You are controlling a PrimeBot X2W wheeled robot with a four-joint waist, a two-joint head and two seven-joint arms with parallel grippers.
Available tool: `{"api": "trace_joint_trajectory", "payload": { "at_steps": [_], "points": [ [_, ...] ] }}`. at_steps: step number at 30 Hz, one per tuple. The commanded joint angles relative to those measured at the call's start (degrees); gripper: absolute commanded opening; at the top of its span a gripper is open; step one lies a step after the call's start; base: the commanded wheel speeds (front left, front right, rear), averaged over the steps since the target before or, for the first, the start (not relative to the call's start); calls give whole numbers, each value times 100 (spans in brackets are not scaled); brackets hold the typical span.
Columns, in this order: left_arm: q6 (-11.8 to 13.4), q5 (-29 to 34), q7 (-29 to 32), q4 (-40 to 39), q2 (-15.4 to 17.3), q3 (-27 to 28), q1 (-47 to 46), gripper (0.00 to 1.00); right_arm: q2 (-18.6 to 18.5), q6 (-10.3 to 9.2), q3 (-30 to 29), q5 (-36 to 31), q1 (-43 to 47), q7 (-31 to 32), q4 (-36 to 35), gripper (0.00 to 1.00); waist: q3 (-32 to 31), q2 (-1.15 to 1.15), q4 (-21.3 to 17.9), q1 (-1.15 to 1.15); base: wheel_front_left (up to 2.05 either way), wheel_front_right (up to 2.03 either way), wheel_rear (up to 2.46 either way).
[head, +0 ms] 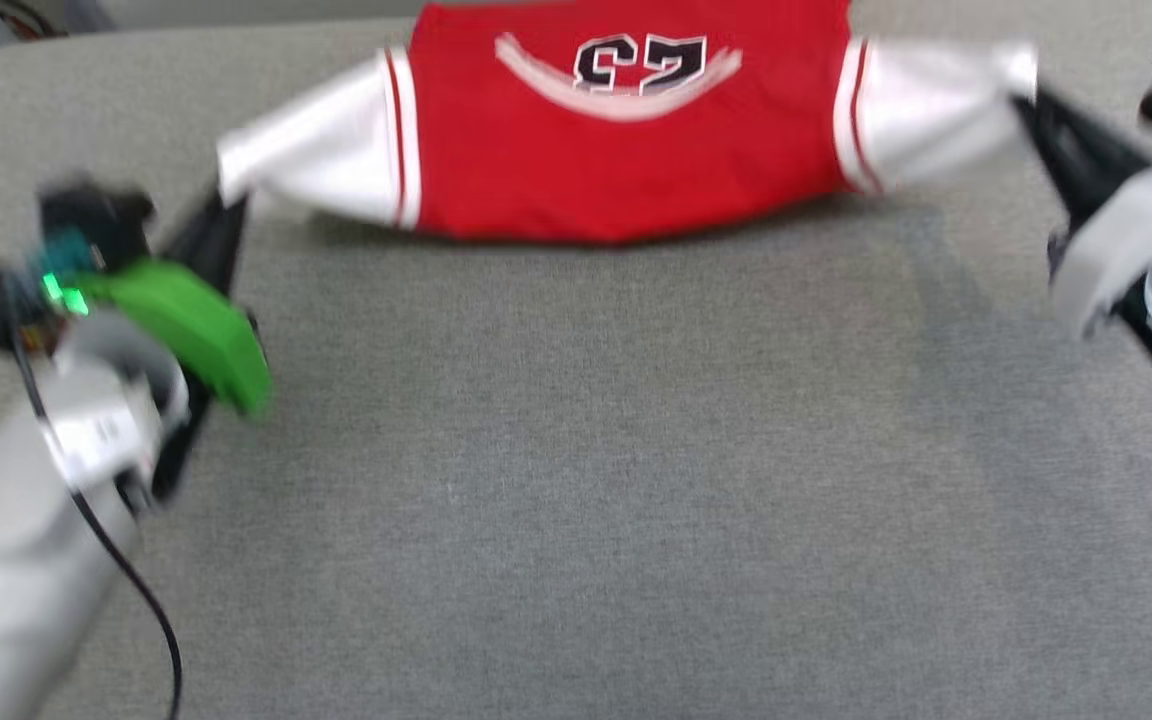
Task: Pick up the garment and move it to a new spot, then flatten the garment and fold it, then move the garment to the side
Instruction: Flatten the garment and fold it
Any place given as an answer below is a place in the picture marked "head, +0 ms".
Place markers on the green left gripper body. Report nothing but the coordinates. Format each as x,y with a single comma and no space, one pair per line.
186,320

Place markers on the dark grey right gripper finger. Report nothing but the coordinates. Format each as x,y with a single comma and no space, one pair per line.
1086,135
1071,180

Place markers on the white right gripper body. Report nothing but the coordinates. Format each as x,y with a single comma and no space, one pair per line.
1126,230

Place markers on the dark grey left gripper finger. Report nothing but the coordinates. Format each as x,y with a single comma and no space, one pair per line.
224,270
198,235

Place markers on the red and white jersey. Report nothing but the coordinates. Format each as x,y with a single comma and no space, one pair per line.
626,170

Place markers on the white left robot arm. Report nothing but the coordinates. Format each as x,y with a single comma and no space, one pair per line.
26,540

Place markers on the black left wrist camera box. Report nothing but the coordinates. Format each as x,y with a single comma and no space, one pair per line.
96,225

